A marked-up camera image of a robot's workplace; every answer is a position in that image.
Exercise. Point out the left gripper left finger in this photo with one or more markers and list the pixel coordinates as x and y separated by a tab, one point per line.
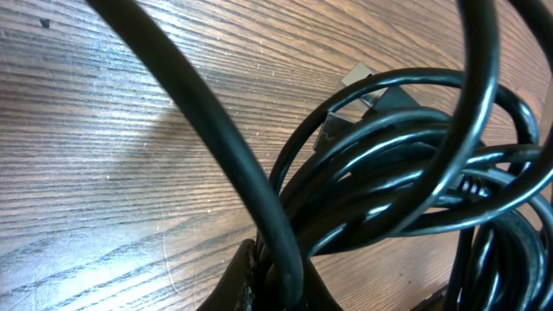
234	291

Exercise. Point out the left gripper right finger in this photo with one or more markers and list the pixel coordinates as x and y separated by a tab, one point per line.
315	295

